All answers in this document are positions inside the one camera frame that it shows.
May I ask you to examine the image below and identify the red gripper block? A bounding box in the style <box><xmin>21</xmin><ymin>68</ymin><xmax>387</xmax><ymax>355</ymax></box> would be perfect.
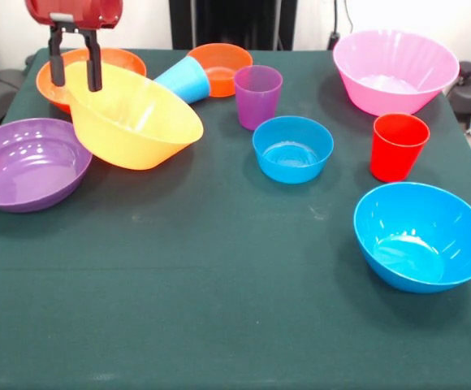
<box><xmin>24</xmin><ymin>0</ymin><xmax>123</xmax><ymax>93</ymax></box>

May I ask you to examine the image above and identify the wide red-orange bowl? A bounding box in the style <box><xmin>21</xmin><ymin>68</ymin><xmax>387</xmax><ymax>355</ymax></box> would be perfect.
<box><xmin>35</xmin><ymin>47</ymin><xmax>148</xmax><ymax>115</ymax></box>

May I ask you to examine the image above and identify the large orange bowl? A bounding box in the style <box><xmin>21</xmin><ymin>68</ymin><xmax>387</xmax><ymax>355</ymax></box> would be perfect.
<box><xmin>63</xmin><ymin>60</ymin><xmax>205</xmax><ymax>171</ymax></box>

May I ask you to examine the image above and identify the blue cup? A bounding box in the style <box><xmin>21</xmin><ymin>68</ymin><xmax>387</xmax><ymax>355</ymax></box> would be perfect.
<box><xmin>153</xmin><ymin>55</ymin><xmax>211</xmax><ymax>106</ymax></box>

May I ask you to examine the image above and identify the wide purple bowl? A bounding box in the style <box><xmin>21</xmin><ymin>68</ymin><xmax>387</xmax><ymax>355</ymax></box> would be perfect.
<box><xmin>0</xmin><ymin>117</ymin><xmax>93</xmax><ymax>214</ymax></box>

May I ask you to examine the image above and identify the small red-orange bowl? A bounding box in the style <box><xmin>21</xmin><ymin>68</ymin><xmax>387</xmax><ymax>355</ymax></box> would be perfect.
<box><xmin>186</xmin><ymin>42</ymin><xmax>254</xmax><ymax>98</ymax></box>

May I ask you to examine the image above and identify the purple cup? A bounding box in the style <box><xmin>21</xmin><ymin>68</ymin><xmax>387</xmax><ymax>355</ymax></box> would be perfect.
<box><xmin>233</xmin><ymin>64</ymin><xmax>283</xmax><ymax>132</ymax></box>

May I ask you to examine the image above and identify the small blue bowl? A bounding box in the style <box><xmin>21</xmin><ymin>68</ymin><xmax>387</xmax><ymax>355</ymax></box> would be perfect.
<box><xmin>252</xmin><ymin>115</ymin><xmax>335</xmax><ymax>185</ymax></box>

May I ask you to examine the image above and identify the dark green table cloth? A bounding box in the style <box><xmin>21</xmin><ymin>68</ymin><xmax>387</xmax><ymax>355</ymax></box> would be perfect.
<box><xmin>0</xmin><ymin>47</ymin><xmax>471</xmax><ymax>390</ymax></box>

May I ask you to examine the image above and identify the large pink bowl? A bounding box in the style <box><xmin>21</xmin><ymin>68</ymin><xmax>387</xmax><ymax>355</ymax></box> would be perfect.
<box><xmin>332</xmin><ymin>28</ymin><xmax>461</xmax><ymax>117</ymax></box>

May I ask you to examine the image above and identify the red cup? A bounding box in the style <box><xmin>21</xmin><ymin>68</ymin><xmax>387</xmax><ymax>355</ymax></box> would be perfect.
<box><xmin>369</xmin><ymin>112</ymin><xmax>431</xmax><ymax>183</ymax></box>

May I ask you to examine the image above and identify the large blue bowl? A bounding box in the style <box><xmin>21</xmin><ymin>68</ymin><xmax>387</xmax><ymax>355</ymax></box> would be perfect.
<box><xmin>352</xmin><ymin>181</ymin><xmax>471</xmax><ymax>294</ymax></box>

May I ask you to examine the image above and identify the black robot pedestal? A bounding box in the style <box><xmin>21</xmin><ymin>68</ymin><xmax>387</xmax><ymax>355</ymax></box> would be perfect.
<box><xmin>169</xmin><ymin>0</ymin><xmax>298</xmax><ymax>51</ymax></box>

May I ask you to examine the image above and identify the black plug with cable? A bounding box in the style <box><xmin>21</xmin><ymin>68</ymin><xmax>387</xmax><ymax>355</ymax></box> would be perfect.
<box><xmin>326</xmin><ymin>0</ymin><xmax>354</xmax><ymax>50</ymax></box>

